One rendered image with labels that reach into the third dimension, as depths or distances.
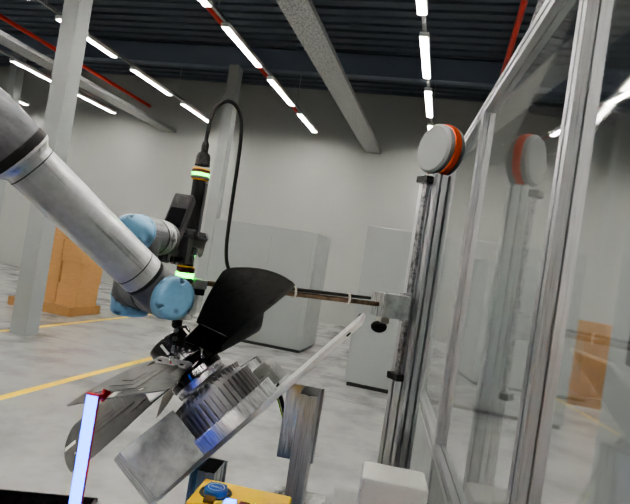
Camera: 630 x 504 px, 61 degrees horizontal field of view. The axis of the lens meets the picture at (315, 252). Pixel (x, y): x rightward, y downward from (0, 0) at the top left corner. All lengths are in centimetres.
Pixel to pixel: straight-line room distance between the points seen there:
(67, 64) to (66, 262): 343
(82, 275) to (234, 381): 830
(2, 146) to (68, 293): 886
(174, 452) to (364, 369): 565
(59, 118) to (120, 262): 680
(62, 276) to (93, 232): 890
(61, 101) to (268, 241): 359
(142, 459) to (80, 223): 63
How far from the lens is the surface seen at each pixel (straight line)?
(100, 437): 145
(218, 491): 98
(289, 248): 862
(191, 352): 140
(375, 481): 145
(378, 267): 677
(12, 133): 84
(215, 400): 134
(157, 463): 132
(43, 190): 86
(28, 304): 763
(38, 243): 756
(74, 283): 965
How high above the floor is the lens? 148
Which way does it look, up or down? 1 degrees up
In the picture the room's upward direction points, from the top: 9 degrees clockwise
